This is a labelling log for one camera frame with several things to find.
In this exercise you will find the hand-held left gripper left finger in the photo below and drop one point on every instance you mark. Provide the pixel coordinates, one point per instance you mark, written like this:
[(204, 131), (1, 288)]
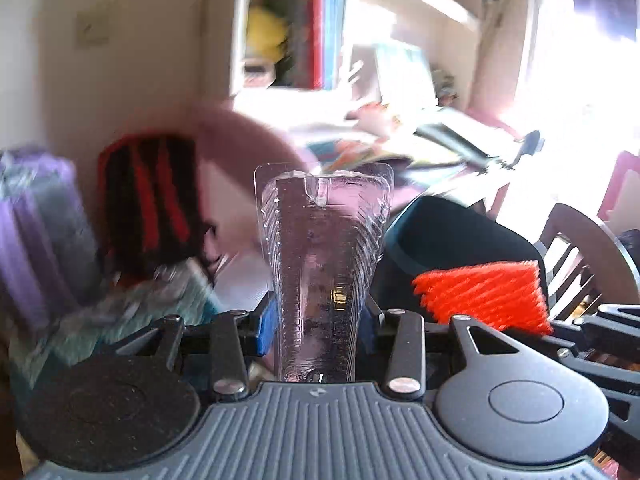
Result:
[(264, 327)]

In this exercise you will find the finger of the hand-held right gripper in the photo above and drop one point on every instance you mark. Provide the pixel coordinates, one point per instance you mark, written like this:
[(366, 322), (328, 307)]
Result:
[(605, 322), (595, 367)]

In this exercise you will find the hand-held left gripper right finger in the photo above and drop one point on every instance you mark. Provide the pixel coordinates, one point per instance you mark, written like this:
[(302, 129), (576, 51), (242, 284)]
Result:
[(364, 332)]

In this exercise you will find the clear plastic tray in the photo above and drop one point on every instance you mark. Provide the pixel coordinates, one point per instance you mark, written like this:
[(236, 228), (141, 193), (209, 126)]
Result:
[(320, 260)]

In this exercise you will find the orange knitted cloth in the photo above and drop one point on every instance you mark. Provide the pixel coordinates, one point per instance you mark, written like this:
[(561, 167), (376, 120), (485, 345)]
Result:
[(480, 292)]

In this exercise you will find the wooden chair with dark cushion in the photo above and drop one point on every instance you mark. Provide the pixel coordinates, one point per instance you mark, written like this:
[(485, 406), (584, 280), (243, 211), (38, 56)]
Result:
[(575, 225)]

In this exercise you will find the teal white zigzag quilt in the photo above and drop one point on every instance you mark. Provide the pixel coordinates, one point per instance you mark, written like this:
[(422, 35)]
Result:
[(100, 310)]

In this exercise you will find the red black backpack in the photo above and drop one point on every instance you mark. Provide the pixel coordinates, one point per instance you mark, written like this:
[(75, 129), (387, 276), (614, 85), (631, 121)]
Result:
[(150, 200)]

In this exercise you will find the pile of papers on desk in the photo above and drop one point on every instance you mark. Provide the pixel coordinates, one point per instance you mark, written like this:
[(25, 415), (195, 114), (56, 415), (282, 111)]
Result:
[(360, 152)]

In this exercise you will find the pink desk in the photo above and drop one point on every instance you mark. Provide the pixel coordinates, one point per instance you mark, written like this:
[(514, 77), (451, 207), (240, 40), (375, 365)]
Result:
[(240, 140)]

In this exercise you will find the purple grey cloth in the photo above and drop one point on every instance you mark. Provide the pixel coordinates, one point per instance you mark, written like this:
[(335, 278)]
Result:
[(45, 240)]

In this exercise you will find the teal picture book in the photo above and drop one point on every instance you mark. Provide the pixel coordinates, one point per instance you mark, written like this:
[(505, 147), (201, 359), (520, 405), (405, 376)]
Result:
[(400, 75)]

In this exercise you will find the yellow plush toy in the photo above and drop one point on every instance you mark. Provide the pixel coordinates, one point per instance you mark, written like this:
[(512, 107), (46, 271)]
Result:
[(265, 35)]

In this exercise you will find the row of upright books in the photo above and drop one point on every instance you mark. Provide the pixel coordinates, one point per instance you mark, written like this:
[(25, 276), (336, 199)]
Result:
[(320, 30)]

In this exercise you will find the white shelf unit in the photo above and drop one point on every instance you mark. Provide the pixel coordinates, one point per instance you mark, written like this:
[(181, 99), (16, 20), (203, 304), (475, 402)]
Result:
[(440, 10)]

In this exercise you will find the beige wall switch plate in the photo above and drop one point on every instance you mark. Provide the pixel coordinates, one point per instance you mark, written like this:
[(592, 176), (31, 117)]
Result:
[(92, 27)]

